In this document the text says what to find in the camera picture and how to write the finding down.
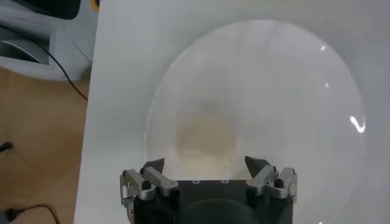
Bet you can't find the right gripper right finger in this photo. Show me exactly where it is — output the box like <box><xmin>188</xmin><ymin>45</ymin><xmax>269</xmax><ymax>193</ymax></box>
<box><xmin>244</xmin><ymin>155</ymin><xmax>299</xmax><ymax>204</ymax></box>

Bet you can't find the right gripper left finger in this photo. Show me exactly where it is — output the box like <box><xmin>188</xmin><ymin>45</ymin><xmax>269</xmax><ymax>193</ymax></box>
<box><xmin>119</xmin><ymin>158</ymin><xmax>180</xmax><ymax>224</ymax></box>

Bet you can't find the black yellow floor equipment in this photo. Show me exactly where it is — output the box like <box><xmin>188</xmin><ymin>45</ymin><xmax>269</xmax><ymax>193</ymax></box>
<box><xmin>16</xmin><ymin>0</ymin><xmax>101</xmax><ymax>21</ymax></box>

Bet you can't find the white round plate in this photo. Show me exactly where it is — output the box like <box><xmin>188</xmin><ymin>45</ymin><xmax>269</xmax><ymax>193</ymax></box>
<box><xmin>144</xmin><ymin>19</ymin><xmax>367</xmax><ymax>224</ymax></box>

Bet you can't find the black power adapter cable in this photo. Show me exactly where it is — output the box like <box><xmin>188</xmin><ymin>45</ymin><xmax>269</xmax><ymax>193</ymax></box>
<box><xmin>38</xmin><ymin>42</ymin><xmax>90</xmax><ymax>102</ymax></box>

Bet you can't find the white steamed baozi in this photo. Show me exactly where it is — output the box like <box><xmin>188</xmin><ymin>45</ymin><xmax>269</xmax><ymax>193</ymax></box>
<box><xmin>175</xmin><ymin>112</ymin><xmax>237</xmax><ymax>180</ymax></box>

